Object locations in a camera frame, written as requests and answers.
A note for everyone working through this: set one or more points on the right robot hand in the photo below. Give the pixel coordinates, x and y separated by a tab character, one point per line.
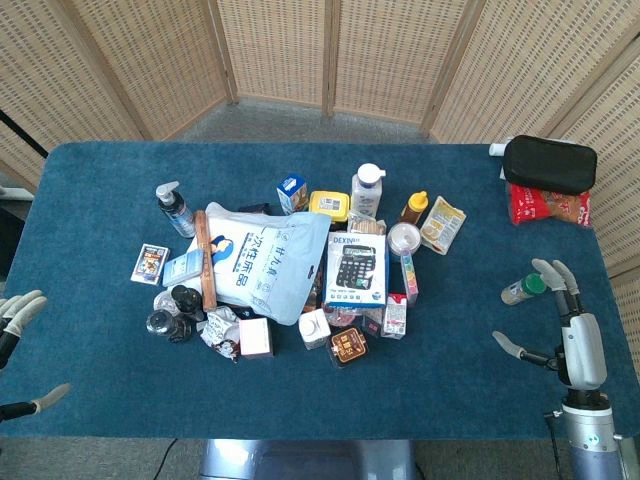
582	345

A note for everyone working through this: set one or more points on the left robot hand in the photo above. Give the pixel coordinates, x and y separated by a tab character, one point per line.
17	320

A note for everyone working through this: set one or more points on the clear box of rainbow-coloured pieces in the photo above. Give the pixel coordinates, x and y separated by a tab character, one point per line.
410	276

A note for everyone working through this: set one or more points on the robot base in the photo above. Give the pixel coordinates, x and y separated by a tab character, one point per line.
305	459

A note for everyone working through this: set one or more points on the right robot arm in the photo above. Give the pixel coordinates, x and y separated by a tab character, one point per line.
592	442

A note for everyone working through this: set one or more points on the playing card box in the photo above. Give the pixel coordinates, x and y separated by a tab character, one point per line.
149	264

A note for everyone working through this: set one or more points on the calculator box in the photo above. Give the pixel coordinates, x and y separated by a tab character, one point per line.
356	270

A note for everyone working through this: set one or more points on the pink white box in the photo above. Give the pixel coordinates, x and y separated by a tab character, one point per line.
256	337

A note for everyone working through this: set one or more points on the green capped spice jar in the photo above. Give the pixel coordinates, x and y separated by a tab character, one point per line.
522	289

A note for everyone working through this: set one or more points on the blue table cloth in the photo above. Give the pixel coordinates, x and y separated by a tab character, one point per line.
100	350

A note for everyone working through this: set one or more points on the red snack bag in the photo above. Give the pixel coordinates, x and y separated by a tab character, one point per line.
547	206

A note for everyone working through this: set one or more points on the clear plastic lid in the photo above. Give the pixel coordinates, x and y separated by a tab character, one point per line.
164	300

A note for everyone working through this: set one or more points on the black pepper grinder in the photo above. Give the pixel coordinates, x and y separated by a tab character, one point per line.
187	300

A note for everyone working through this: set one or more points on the light blue tissue pack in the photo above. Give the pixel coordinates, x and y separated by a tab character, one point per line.
182	267

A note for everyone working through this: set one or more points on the black zip pouch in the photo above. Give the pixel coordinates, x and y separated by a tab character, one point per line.
549	164

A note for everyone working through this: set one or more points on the yellow snack pouch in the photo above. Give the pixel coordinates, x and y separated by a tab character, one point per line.
442	224

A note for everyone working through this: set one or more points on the red white drink carton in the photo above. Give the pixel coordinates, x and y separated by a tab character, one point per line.
395	316

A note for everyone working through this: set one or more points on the black pump bottle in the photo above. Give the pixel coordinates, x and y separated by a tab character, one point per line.
175	209

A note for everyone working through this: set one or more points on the wooden stick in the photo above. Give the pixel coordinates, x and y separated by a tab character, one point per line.
205	262

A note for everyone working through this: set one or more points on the crumpled snack wrapper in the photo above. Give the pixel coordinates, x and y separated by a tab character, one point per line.
220	332

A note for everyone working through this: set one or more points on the clear round lidded cup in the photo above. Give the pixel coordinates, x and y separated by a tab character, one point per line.
404	239

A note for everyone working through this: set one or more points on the white tube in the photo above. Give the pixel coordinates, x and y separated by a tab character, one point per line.
498	149

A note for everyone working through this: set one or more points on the honey squeeze bottle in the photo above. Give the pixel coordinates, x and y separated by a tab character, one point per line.
414	207

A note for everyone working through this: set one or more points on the light blue bedding bag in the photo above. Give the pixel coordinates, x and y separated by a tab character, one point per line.
260	265

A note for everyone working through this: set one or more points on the clear sanitizer bottle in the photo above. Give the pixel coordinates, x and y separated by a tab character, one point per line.
366	190

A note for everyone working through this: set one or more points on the white square jar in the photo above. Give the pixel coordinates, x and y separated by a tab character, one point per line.
314	328

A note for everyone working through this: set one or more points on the yellow lidded container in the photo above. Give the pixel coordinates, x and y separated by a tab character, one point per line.
328	205

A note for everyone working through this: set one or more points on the blue milk carton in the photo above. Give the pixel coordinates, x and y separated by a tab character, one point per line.
292	193

